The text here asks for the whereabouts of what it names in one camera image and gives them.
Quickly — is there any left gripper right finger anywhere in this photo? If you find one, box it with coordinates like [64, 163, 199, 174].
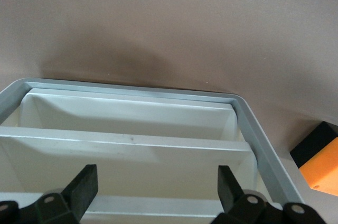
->
[212, 165, 266, 224]

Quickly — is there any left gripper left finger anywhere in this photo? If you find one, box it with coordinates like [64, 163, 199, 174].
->
[35, 164, 99, 224]

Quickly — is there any white drawer cabinet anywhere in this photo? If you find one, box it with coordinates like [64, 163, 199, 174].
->
[0, 77, 307, 224]

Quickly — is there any white plastic drawer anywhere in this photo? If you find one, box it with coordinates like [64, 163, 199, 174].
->
[0, 191, 286, 224]

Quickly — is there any orange button box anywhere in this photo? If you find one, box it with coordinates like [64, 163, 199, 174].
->
[289, 120, 338, 197]

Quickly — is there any brown table cover sheet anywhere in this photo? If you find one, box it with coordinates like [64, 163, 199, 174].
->
[0, 0, 338, 224]

